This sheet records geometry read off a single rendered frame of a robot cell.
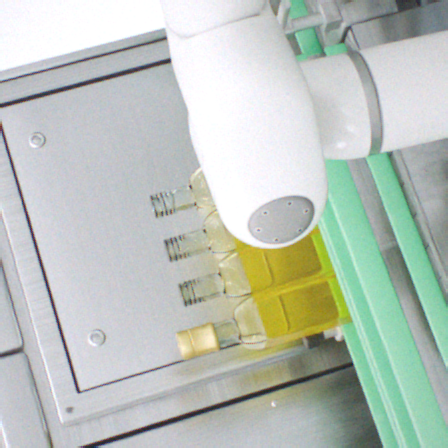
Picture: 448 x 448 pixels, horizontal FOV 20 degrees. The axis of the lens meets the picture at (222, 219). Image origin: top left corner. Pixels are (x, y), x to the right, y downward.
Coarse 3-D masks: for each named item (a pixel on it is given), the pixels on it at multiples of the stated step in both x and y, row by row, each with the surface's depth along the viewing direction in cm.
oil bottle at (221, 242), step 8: (208, 216) 151; (216, 216) 150; (208, 224) 151; (216, 224) 150; (208, 232) 150; (216, 232) 150; (224, 232) 150; (208, 240) 151; (216, 240) 150; (224, 240) 149; (232, 240) 149; (208, 248) 151; (216, 248) 150; (224, 248) 150; (232, 248) 150; (240, 248) 150; (216, 256) 152; (224, 256) 151
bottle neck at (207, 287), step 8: (216, 272) 150; (192, 280) 149; (200, 280) 149; (208, 280) 149; (216, 280) 149; (184, 288) 149; (192, 288) 148; (200, 288) 149; (208, 288) 149; (216, 288) 149; (184, 296) 148; (192, 296) 148; (200, 296) 149; (208, 296) 149; (216, 296) 150; (184, 304) 149; (192, 304) 149
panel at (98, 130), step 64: (64, 64) 172; (128, 64) 172; (0, 128) 170; (64, 128) 169; (128, 128) 170; (0, 192) 165; (64, 192) 167; (128, 192) 167; (64, 256) 164; (128, 256) 164; (64, 320) 161; (128, 320) 161; (192, 320) 162; (64, 384) 158; (128, 384) 158; (192, 384) 159
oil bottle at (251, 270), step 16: (304, 240) 150; (320, 240) 150; (240, 256) 149; (256, 256) 149; (272, 256) 149; (288, 256) 149; (304, 256) 149; (320, 256) 149; (224, 272) 149; (240, 272) 148; (256, 272) 148; (272, 272) 148; (288, 272) 148; (304, 272) 148; (320, 272) 149; (224, 288) 149; (240, 288) 148; (256, 288) 148; (272, 288) 149
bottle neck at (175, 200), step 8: (160, 192) 153; (168, 192) 152; (176, 192) 152; (184, 192) 152; (152, 200) 152; (160, 200) 152; (168, 200) 152; (176, 200) 152; (184, 200) 152; (192, 200) 152; (152, 208) 154; (160, 208) 152; (168, 208) 152; (176, 208) 152; (184, 208) 153; (160, 216) 153
